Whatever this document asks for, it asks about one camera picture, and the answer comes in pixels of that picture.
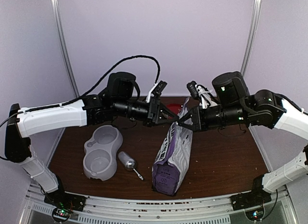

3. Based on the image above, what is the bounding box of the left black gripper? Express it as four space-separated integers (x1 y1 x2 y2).
113 97 180 127

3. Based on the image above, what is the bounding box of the purple puppy food bag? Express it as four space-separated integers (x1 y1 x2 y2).
151 97 193 197

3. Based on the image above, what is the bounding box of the metal food scoop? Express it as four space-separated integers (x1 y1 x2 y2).
118 151 144 181

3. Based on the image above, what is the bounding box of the grey double pet bowl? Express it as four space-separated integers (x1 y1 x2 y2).
83 125 123 181

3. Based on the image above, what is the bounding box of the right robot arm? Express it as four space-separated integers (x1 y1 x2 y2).
178 71 308 209

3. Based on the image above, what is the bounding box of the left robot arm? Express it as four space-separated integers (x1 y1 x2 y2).
4 72 179 207

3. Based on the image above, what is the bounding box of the red floral saucer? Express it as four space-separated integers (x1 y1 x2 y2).
167 103 182 115

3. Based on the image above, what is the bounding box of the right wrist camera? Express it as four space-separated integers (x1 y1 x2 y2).
186 81 218 109

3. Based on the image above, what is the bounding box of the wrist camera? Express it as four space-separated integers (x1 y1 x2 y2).
186 81 218 109
145 80 167 103

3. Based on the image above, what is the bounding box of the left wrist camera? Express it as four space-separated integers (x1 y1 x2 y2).
145 80 167 103

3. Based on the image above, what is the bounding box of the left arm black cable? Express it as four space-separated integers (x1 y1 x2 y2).
0 55 161 161

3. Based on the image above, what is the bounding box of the right aluminium corner post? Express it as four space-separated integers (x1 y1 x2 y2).
241 0 262 77

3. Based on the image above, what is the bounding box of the aluminium corner post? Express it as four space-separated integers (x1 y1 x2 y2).
51 0 79 97
241 0 262 77

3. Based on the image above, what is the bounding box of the aluminium front rail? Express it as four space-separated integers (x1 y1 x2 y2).
21 183 296 224

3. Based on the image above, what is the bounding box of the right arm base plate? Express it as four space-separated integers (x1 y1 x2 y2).
230 190 271 211

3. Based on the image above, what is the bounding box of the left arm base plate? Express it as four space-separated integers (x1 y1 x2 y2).
41 189 87 211

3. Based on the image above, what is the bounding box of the left aluminium corner post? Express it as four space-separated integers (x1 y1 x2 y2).
51 0 79 97

